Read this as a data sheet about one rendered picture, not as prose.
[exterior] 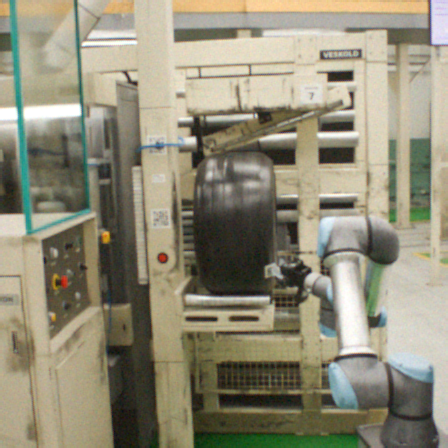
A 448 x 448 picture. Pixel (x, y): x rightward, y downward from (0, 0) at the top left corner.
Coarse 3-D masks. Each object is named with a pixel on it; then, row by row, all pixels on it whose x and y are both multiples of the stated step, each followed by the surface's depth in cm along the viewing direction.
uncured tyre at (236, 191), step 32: (224, 160) 229; (256, 160) 228; (224, 192) 218; (256, 192) 217; (224, 224) 216; (256, 224) 215; (224, 256) 218; (256, 256) 217; (224, 288) 230; (256, 288) 229
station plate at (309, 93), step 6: (306, 84) 251; (312, 84) 250; (318, 84) 250; (300, 90) 251; (306, 90) 251; (312, 90) 251; (318, 90) 251; (300, 96) 252; (306, 96) 251; (312, 96) 251; (318, 96) 251; (300, 102) 252; (306, 102) 252; (312, 102) 251; (318, 102) 251
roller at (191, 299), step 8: (184, 296) 235; (192, 296) 235; (200, 296) 235; (208, 296) 234; (216, 296) 234; (224, 296) 233; (232, 296) 233; (240, 296) 233; (248, 296) 232; (256, 296) 232; (264, 296) 232; (272, 296) 233; (184, 304) 235; (192, 304) 235; (200, 304) 235; (208, 304) 234; (216, 304) 234; (224, 304) 234; (232, 304) 233; (240, 304) 233; (248, 304) 233; (256, 304) 233; (264, 304) 232; (272, 304) 233
